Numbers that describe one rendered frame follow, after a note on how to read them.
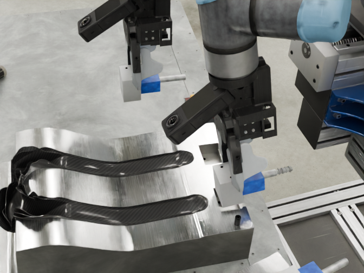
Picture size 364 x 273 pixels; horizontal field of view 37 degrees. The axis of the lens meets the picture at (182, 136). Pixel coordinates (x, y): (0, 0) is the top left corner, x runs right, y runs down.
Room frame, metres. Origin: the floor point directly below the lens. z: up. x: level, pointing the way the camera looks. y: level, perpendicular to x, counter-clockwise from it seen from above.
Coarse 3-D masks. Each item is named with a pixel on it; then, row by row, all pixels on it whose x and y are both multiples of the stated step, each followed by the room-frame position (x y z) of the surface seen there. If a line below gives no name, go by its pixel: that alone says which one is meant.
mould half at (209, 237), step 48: (48, 144) 0.68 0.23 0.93; (96, 144) 0.72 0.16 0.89; (144, 144) 0.73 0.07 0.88; (192, 144) 0.73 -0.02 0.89; (48, 192) 0.57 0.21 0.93; (96, 192) 0.60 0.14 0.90; (144, 192) 0.62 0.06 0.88; (192, 192) 0.61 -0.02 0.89; (0, 240) 0.52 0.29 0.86; (48, 240) 0.47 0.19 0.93; (96, 240) 0.50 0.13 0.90; (144, 240) 0.52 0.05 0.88; (192, 240) 0.52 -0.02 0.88; (240, 240) 0.54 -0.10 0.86
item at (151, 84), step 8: (120, 72) 0.86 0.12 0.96; (128, 72) 0.86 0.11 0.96; (120, 80) 0.86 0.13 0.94; (128, 80) 0.83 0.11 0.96; (144, 80) 0.85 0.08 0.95; (152, 80) 0.85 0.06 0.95; (160, 80) 0.87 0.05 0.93; (168, 80) 0.87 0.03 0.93; (176, 80) 0.88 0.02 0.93; (120, 88) 0.87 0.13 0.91; (128, 88) 0.83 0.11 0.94; (144, 88) 0.84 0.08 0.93; (152, 88) 0.85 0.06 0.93; (128, 96) 0.83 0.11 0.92; (136, 96) 0.84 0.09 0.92
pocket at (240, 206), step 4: (216, 192) 0.63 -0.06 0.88; (216, 196) 0.63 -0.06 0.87; (220, 204) 0.61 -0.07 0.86; (240, 204) 0.60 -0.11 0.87; (220, 208) 0.60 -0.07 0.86; (224, 208) 0.60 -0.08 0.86; (228, 208) 0.60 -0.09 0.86; (232, 208) 0.60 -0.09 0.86; (236, 208) 0.61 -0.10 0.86; (240, 208) 0.60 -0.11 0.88
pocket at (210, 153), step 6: (204, 144) 0.73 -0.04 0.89; (210, 144) 0.74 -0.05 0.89; (216, 144) 0.74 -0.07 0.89; (204, 150) 0.73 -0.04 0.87; (210, 150) 0.74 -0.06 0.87; (216, 150) 0.74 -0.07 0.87; (204, 156) 0.73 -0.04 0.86; (210, 156) 0.73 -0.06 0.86; (216, 156) 0.73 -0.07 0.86; (204, 162) 0.71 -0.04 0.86; (210, 162) 0.71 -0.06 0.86; (216, 162) 0.71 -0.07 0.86; (222, 162) 0.71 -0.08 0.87
